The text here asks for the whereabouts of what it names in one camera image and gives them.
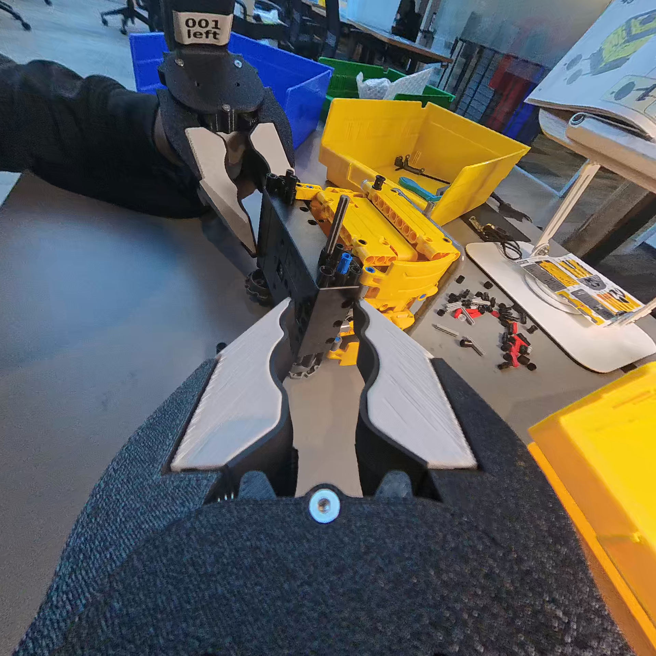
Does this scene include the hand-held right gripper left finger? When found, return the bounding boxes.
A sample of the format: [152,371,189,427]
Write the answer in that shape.
[169,300,293,474]

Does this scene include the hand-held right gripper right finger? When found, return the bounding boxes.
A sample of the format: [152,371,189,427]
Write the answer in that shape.
[356,300,478,472]

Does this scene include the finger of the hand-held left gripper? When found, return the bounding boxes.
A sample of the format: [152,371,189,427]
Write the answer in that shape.
[185,125,259,256]
[249,123,298,192]

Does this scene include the grey metal axle rod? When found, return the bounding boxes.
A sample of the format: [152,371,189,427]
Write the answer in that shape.
[322,195,352,259]

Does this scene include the small red black parts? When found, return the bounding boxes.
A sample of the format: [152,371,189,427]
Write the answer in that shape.
[431,275,539,372]

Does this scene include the yellow toy block robot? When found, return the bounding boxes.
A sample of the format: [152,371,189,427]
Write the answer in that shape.
[244,173,462,382]

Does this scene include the person's left forearm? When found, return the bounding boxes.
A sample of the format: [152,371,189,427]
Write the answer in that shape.
[0,57,211,219]

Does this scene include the grey desk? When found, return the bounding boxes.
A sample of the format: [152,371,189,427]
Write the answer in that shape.
[0,123,656,656]

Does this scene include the blue plastic bin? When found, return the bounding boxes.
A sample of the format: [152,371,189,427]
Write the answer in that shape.
[128,31,334,151]

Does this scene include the yellow plastic bin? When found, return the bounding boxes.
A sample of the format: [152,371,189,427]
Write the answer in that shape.
[528,361,656,656]
[320,98,532,227]

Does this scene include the black office chair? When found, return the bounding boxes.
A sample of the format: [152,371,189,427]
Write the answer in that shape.
[101,0,156,37]

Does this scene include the green plastic bin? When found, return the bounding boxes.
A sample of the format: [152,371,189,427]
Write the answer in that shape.
[318,57,457,110]

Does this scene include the white plastic bag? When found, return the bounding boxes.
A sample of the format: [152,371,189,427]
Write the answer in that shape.
[354,67,438,102]

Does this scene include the grey-green tool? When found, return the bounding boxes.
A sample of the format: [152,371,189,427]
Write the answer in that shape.
[395,154,454,218]

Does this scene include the dark background table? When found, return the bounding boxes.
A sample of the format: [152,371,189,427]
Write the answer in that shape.
[339,16,454,74]

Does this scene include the black flat mat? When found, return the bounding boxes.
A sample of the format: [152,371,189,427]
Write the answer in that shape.
[460,195,536,249]

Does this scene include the yellow grey sticker sheet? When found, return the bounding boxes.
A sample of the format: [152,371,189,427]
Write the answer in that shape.
[518,257,643,328]

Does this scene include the white stand pole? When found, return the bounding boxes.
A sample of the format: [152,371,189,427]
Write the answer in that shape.
[533,159,601,259]
[605,298,656,329]

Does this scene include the open instruction booklet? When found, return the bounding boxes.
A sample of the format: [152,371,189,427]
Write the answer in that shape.
[525,0,656,139]

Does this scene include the black cable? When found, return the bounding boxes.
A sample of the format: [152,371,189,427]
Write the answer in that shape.
[482,221,525,263]

